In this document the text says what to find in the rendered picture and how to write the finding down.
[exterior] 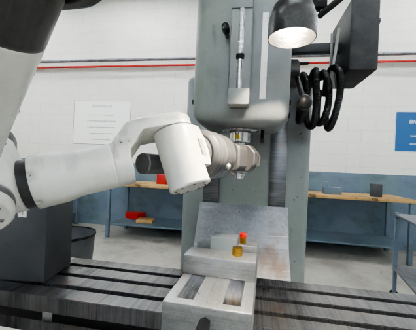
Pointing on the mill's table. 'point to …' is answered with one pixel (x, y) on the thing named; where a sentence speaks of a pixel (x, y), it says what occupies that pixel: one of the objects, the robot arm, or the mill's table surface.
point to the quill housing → (216, 7)
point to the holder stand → (32, 245)
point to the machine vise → (210, 300)
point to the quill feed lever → (303, 102)
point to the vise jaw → (220, 264)
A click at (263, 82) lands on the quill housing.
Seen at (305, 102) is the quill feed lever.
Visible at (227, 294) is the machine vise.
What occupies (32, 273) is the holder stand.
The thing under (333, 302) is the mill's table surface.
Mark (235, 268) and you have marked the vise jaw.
